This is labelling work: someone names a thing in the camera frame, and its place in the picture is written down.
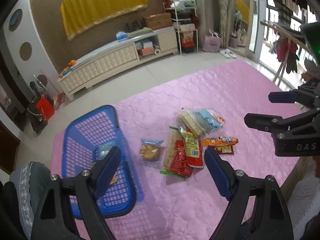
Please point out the grey queen cushion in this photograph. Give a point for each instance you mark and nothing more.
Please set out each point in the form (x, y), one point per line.
(29, 181)

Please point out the green folded towel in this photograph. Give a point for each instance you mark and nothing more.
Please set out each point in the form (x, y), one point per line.
(139, 32)

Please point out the yellow cloth cover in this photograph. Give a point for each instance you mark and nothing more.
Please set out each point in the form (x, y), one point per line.
(81, 15)

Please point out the pink quilted table cover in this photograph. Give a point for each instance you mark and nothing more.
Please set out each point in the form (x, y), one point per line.
(177, 208)

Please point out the black bag on floor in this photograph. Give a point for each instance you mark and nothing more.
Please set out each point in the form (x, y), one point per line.
(37, 121)

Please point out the red shopping bag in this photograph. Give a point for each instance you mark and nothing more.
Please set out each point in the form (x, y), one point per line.
(45, 108)

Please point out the oranges on cabinet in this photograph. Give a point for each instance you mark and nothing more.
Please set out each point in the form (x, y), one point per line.
(67, 69)

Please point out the pink gift bag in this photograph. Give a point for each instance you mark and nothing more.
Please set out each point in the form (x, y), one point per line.
(212, 42)

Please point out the blue plastic basket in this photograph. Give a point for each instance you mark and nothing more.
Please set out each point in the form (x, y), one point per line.
(87, 140)

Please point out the cardboard box on cabinet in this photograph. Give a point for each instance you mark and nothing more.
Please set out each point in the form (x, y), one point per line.
(158, 21)

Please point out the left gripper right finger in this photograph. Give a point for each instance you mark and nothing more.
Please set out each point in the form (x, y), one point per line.
(256, 207)

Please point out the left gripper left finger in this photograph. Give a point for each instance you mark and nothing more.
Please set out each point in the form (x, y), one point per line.
(54, 217)

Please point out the red konjac snack bag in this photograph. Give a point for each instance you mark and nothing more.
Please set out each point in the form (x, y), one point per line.
(182, 164)

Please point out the blue cracker bag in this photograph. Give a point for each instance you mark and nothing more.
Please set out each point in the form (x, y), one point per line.
(208, 120)

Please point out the purple yellow snack packet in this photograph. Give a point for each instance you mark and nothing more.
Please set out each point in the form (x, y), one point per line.
(223, 150)

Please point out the yellow red snack packet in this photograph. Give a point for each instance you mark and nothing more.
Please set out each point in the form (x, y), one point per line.
(193, 148)

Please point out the white metal shelf rack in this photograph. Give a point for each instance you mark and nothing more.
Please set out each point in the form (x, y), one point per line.
(186, 23)

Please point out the cream tv cabinet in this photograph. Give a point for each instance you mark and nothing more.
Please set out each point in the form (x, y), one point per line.
(117, 57)

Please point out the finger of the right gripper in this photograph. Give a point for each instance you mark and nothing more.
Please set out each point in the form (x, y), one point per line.
(305, 95)
(303, 125)

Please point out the green-edged cracker pack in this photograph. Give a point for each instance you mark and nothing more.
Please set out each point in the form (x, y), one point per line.
(170, 152)

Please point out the white slippers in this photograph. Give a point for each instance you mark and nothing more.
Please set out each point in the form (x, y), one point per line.
(227, 53)

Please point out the clear soda cracker pack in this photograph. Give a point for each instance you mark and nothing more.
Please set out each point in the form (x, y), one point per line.
(189, 120)

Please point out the orange snack bag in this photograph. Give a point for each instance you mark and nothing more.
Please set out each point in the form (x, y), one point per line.
(220, 141)

